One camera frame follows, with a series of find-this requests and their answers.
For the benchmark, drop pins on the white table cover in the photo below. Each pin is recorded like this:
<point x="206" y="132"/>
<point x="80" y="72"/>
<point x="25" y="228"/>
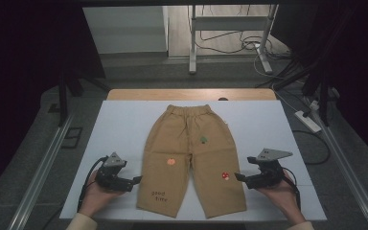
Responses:
<point x="121" y="127"/>

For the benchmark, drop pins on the white metal stand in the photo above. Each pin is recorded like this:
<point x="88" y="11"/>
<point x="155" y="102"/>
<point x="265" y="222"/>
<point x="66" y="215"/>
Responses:
<point x="226" y="23"/>

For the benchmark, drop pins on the dark curtain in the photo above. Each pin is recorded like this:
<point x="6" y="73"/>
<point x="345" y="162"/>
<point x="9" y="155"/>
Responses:
<point x="19" y="64"/>
<point x="357" y="57"/>

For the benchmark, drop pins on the aluminium floor rail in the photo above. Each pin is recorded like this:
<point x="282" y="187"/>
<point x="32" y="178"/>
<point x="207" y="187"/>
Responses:
<point x="348" y="172"/>
<point x="41" y="172"/>

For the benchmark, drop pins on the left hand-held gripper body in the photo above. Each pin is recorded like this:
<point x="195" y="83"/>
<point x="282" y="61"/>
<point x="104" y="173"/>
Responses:
<point x="111" y="180"/>

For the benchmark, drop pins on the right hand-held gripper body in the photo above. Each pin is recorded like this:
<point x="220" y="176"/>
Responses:
<point x="268" y="177"/>

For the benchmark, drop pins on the white power strip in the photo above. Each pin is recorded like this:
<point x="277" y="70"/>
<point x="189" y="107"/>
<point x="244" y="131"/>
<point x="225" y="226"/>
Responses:
<point x="308" y="122"/>

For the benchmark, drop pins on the black metal stand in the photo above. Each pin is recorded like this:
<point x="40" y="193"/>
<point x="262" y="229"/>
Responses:
<point x="324" y="102"/>
<point x="63" y="102"/>

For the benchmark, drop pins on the black floor frame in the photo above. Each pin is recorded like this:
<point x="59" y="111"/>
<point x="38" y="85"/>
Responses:
<point x="72" y="137"/>

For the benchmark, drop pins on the tan children's pants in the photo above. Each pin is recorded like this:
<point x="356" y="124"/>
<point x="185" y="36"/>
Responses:
<point x="179" y="143"/>

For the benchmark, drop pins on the person's right hand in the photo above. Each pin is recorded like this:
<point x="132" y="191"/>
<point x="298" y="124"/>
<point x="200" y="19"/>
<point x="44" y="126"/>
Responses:
<point x="284" y="198"/>

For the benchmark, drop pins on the person's left hand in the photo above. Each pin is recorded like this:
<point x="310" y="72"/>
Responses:
<point x="94" y="198"/>

